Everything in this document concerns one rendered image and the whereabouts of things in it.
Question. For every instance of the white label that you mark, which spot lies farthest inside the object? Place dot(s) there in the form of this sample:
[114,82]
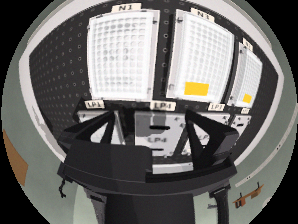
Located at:
[202,13]
[245,110]
[126,6]
[216,107]
[162,105]
[247,44]
[94,104]

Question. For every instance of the white operator panel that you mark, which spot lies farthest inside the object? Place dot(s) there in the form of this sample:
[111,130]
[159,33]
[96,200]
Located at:
[172,168]

